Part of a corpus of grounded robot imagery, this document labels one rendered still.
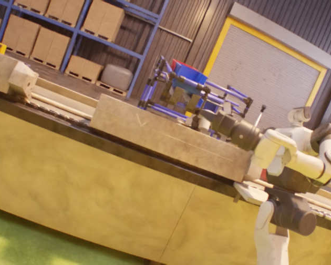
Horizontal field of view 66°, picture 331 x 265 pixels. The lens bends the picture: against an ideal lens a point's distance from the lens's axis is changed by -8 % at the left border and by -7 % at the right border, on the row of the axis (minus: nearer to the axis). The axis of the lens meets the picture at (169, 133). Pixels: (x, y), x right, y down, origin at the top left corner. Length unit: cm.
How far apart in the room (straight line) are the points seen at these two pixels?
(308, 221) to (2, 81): 171
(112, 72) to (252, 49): 622
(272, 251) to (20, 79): 156
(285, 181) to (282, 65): 1215
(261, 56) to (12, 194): 1205
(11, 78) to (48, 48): 941
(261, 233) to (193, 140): 64
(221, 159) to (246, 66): 1109
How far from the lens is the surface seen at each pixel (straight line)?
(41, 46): 1113
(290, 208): 134
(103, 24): 1065
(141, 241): 186
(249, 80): 1274
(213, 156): 167
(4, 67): 173
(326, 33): 1480
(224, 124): 90
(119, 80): 1048
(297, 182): 139
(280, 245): 144
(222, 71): 1231
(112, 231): 183
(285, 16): 1371
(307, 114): 149
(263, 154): 92
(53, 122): 163
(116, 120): 156
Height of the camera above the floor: 122
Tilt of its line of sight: 10 degrees down
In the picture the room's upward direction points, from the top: 23 degrees clockwise
